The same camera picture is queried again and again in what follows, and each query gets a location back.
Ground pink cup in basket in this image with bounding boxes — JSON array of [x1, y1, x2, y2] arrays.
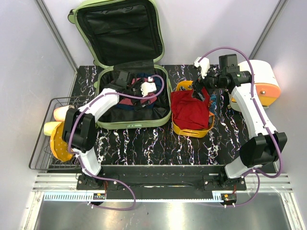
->
[[53, 105, 74, 122]]

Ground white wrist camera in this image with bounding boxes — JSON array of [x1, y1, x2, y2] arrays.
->
[[194, 57, 210, 79], [141, 77, 157, 97]]

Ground navy blue garment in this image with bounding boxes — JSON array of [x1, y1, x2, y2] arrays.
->
[[116, 73, 157, 111]]

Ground orange plastic basket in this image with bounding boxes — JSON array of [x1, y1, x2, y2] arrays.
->
[[172, 80, 215, 138]]

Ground red garment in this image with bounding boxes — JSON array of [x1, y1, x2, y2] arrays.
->
[[171, 89, 210, 130]]

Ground green hard-shell suitcase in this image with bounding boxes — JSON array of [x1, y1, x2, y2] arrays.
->
[[68, 0, 171, 129]]

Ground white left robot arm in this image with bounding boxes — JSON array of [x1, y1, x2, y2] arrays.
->
[[62, 71, 157, 190]]

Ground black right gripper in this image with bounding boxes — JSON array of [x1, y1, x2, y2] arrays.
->
[[191, 65, 225, 102]]

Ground yellow dotted plate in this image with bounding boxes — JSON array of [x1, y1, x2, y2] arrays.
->
[[50, 122, 73, 162]]

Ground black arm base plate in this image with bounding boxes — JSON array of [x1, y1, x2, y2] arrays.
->
[[76, 164, 247, 192]]

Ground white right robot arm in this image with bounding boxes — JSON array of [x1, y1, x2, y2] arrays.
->
[[192, 54, 287, 190]]

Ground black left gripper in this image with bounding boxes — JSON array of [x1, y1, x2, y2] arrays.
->
[[127, 79, 151, 111]]

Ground pink maroon garment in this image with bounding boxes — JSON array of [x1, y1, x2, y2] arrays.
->
[[116, 97, 157, 110]]

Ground yellow cup in basket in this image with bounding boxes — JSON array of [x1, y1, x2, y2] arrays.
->
[[43, 121, 62, 136]]

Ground white orange drawer cabinet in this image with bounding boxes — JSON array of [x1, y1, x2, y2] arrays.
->
[[227, 59, 281, 112]]

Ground black marble pattern mat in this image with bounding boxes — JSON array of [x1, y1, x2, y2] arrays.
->
[[74, 64, 274, 166]]

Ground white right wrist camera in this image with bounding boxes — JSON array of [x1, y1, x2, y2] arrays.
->
[[194, 57, 210, 79]]

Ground aluminium rail frame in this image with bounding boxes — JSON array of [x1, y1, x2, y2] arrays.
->
[[21, 173, 306, 230]]

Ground black wire basket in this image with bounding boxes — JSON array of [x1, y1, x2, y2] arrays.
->
[[28, 96, 90, 172]]

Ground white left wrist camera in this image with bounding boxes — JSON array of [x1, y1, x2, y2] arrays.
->
[[141, 77, 157, 97]]

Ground colourful patterned shorts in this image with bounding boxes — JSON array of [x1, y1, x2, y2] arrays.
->
[[208, 94, 216, 117]]

